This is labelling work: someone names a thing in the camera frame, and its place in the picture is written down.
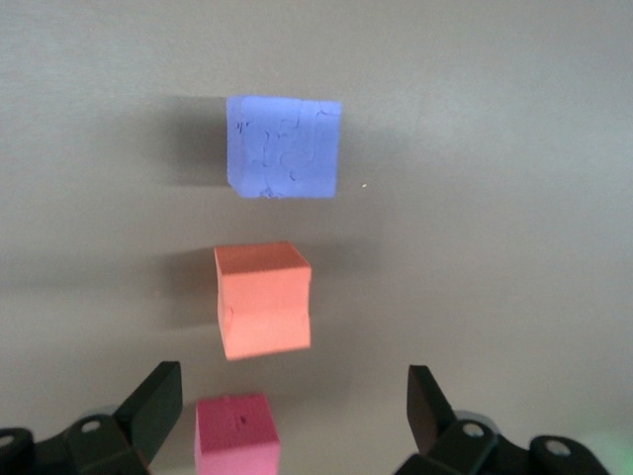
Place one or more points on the pink foam cube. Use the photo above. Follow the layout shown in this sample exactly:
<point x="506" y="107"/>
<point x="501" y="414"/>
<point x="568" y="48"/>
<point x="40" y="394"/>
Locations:
<point x="235" y="430"/>

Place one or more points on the purple foam cube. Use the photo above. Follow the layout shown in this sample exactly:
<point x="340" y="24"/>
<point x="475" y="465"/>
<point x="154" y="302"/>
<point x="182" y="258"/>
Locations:
<point x="284" y="148"/>

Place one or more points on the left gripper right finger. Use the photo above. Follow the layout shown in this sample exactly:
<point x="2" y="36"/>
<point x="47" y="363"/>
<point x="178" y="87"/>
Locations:
<point x="430" y="410"/>

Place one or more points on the orange foam cube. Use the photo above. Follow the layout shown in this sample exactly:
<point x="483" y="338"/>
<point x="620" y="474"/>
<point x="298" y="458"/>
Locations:
<point x="264" y="307"/>

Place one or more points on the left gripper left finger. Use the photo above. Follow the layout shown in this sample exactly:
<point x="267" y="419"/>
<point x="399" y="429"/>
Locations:
<point x="148" y="410"/>

